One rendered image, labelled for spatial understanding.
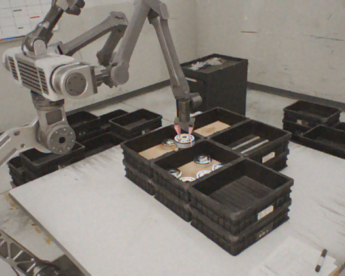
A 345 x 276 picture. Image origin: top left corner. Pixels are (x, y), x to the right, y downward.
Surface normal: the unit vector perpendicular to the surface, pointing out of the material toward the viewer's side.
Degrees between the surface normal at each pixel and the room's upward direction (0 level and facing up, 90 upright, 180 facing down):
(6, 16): 90
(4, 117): 90
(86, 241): 0
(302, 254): 0
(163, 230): 0
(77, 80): 90
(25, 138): 90
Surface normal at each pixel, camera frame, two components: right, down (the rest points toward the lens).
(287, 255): -0.05, -0.89
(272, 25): -0.73, 0.34
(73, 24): 0.67, 0.30
